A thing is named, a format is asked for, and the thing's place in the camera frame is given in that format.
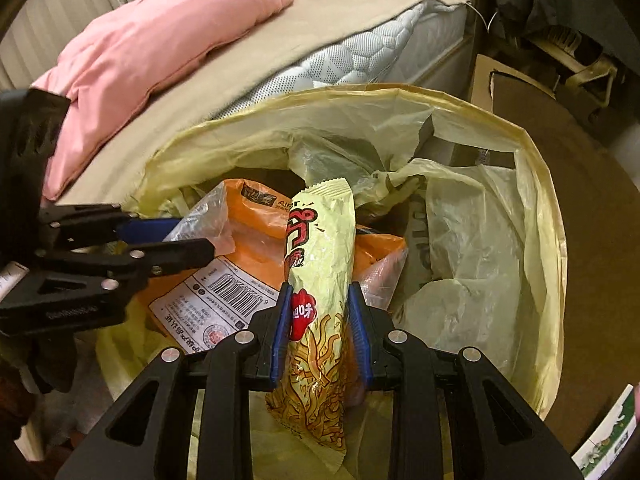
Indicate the pink quilt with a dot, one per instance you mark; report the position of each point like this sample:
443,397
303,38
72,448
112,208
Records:
150,60

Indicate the white quilted mattress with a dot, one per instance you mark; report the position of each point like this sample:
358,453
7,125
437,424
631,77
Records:
370,50

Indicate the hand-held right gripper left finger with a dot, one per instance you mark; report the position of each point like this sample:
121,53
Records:
282,330

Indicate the grey cloth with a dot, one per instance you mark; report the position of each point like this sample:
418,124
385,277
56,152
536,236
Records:
60,410

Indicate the brown blanket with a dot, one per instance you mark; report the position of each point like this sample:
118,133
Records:
590,170

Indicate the bed with mattress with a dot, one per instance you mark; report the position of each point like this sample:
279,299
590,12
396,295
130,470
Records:
310,25

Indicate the yellow plastic trash bag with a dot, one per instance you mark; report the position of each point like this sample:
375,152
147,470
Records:
540,260

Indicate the cardboard box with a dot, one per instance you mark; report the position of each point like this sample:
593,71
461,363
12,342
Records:
510,77

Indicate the grey box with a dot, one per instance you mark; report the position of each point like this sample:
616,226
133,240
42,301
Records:
465,145

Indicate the beige chair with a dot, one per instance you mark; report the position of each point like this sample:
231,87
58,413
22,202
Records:
585,60

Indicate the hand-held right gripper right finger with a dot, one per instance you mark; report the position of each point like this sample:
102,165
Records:
359,340

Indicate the white and green printed box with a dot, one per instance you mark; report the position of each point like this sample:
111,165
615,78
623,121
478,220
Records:
610,435

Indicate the cream noodle snack packet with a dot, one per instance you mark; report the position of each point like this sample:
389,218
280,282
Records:
320,270

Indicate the white plastic bag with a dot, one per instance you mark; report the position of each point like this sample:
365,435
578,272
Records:
470,250

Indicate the orange snack packet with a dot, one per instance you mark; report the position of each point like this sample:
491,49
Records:
255,210

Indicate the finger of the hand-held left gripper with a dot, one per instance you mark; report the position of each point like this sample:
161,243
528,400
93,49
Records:
175,255
150,230

